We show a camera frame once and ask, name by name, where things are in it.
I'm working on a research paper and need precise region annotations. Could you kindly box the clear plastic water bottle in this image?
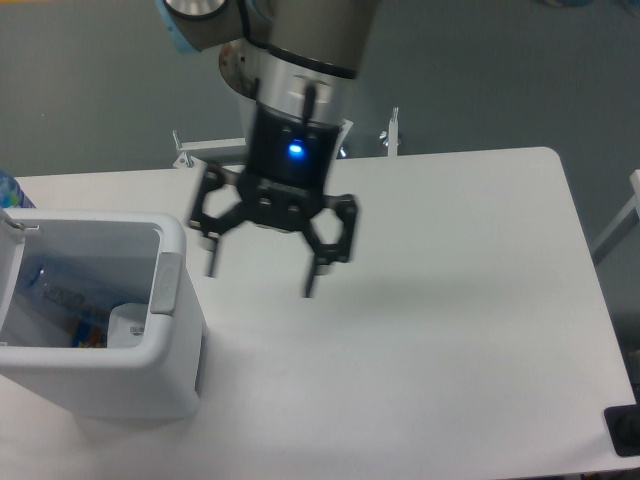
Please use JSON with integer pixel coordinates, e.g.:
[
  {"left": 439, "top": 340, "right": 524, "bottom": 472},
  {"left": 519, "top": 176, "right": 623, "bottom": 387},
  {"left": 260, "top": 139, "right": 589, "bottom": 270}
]
[{"left": 16, "top": 255, "right": 147, "bottom": 324}]

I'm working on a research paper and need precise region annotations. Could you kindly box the white plastic trash can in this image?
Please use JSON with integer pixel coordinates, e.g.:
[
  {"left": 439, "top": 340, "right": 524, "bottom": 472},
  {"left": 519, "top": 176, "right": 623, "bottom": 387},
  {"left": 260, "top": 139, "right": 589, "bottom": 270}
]
[{"left": 1, "top": 208, "right": 207, "bottom": 420}]

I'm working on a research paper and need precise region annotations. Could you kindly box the white carton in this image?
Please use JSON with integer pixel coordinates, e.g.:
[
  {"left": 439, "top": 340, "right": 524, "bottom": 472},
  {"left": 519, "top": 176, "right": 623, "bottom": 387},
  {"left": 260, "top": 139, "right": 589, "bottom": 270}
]
[{"left": 106, "top": 303, "right": 148, "bottom": 349}]

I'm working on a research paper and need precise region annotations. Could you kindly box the blue bottle at left edge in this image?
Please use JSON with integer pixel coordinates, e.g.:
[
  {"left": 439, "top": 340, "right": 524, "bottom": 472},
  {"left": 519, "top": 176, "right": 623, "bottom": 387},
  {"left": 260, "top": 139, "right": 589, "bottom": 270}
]
[{"left": 0, "top": 170, "right": 35, "bottom": 209}]

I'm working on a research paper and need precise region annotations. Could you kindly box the white frame at right edge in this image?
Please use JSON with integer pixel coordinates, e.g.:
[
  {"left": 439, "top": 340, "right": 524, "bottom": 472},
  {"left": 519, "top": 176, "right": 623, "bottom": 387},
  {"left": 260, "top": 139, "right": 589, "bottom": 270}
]
[{"left": 591, "top": 169, "right": 639, "bottom": 266}]

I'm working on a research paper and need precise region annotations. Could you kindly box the colourful snack wrapper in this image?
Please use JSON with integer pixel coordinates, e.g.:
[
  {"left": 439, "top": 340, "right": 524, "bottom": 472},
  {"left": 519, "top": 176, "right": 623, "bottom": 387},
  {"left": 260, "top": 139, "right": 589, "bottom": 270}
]
[{"left": 71, "top": 310, "right": 110, "bottom": 348}]

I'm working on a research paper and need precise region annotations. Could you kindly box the black clamp at table corner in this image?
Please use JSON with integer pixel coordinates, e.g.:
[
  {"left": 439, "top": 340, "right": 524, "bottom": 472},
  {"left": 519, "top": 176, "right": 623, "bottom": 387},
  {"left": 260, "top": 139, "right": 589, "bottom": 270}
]
[{"left": 604, "top": 404, "right": 639, "bottom": 457}]

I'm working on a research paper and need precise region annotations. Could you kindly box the white bracket with bolt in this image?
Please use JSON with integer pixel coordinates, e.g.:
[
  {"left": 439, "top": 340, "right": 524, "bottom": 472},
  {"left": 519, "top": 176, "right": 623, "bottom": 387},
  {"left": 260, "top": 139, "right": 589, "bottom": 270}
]
[{"left": 379, "top": 106, "right": 401, "bottom": 157}]

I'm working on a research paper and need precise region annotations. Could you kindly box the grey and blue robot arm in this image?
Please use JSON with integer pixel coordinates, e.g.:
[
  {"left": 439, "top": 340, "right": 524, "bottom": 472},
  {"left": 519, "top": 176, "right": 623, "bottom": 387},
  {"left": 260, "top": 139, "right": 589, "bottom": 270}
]
[{"left": 157, "top": 1, "right": 377, "bottom": 293}]

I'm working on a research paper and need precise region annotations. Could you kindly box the white left base strut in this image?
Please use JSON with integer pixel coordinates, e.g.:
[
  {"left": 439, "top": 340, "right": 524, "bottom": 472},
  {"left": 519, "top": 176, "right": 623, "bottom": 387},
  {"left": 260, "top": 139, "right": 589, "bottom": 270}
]
[{"left": 172, "top": 130, "right": 248, "bottom": 168}]

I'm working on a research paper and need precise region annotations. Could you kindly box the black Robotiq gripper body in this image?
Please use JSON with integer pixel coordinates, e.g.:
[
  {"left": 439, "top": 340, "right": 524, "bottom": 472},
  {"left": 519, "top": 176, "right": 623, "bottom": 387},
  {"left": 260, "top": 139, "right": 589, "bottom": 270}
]
[{"left": 234, "top": 105, "right": 341, "bottom": 232}]

